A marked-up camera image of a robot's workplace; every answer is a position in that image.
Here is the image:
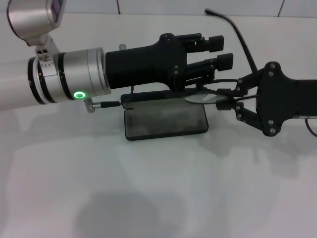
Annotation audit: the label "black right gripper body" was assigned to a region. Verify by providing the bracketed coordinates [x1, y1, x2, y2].
[255, 61, 317, 137]

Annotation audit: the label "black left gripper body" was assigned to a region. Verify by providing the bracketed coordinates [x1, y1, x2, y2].
[105, 33, 188, 91]

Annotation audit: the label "black thin-framed glasses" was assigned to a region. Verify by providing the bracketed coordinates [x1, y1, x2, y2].
[184, 8, 260, 105]

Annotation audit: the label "black glasses case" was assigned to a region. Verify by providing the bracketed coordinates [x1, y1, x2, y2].
[120, 88, 210, 141]

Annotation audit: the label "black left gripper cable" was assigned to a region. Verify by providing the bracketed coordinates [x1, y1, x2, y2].
[83, 85, 135, 114]

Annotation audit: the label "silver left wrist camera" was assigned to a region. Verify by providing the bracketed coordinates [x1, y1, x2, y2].
[6, 0, 67, 61]

